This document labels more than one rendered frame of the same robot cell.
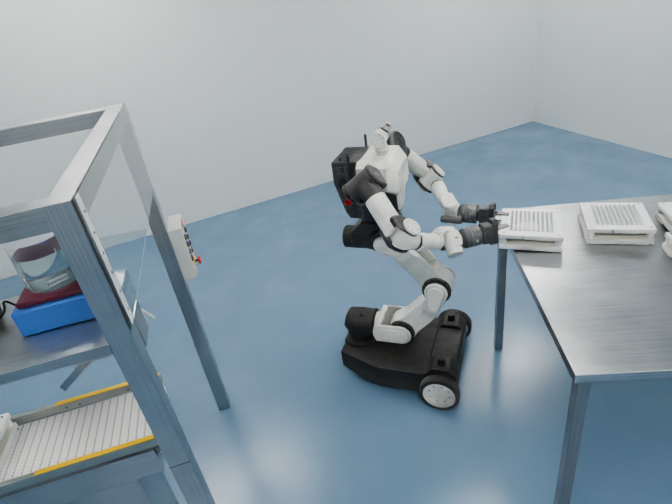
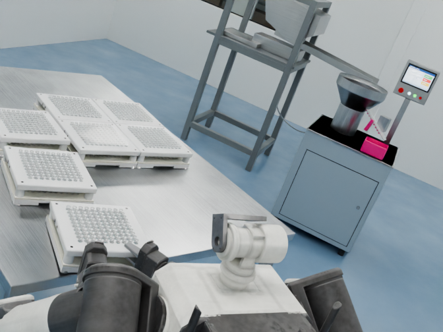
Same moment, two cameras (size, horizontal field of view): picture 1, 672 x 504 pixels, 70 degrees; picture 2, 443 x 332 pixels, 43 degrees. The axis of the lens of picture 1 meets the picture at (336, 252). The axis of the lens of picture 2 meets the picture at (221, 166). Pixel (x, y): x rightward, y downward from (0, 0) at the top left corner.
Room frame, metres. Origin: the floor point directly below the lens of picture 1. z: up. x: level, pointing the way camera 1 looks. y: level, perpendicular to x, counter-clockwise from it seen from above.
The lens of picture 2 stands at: (2.79, 0.11, 1.78)
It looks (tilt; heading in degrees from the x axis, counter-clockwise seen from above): 22 degrees down; 213
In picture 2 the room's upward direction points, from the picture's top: 21 degrees clockwise
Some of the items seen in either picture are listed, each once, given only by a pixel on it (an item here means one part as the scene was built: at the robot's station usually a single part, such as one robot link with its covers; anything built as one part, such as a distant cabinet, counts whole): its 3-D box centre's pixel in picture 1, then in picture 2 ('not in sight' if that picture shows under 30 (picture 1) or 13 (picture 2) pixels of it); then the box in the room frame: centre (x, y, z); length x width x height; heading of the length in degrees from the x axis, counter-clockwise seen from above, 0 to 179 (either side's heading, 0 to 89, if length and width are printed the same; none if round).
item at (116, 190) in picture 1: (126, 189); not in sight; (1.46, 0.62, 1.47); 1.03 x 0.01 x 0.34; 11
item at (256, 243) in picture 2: (380, 138); (250, 248); (2.03, -0.27, 1.32); 0.10 x 0.07 x 0.09; 156
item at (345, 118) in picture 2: not in sight; (360, 110); (-0.97, -1.38, 0.95); 0.49 x 0.36 x 0.38; 109
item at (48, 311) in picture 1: (64, 291); not in sight; (1.15, 0.75, 1.32); 0.21 x 0.20 x 0.09; 11
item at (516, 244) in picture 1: (530, 233); (96, 242); (1.78, -0.85, 0.87); 0.24 x 0.24 x 0.02; 66
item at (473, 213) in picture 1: (481, 214); (93, 275); (1.93, -0.68, 0.92); 0.12 x 0.10 x 0.13; 58
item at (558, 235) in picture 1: (531, 223); (100, 228); (1.78, -0.85, 0.92); 0.25 x 0.24 x 0.02; 156
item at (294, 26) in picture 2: not in sight; (277, 87); (-1.19, -2.22, 0.75); 1.43 x 1.06 x 1.50; 109
